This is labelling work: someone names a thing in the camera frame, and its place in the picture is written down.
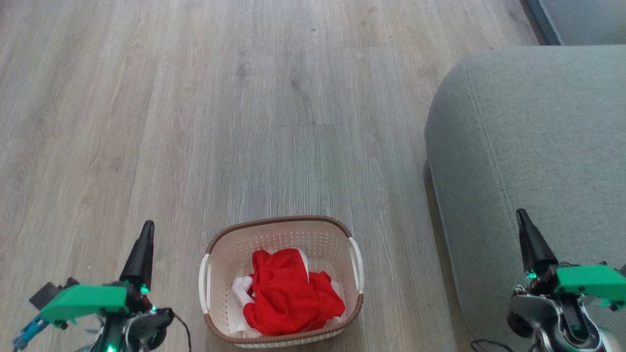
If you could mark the cream laundry basket brown rim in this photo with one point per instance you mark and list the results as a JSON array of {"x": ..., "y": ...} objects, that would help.
[{"x": 293, "y": 234}]

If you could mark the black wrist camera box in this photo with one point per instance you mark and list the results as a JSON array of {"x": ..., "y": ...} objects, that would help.
[{"x": 49, "y": 293}]

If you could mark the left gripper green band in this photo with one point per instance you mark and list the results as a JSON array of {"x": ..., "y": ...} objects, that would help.
[{"x": 83, "y": 299}]

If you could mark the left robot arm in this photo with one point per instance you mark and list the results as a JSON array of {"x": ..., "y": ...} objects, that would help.
[{"x": 115, "y": 346}]

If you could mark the red and white garment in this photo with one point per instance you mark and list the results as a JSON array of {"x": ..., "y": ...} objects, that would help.
[
  {"x": 288, "y": 293},
  {"x": 239, "y": 287}
]

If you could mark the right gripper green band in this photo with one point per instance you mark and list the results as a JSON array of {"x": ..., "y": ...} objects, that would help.
[{"x": 589, "y": 283}]

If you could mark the grey sofa yellow backrest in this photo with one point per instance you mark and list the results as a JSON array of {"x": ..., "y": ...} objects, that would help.
[{"x": 528, "y": 137}]

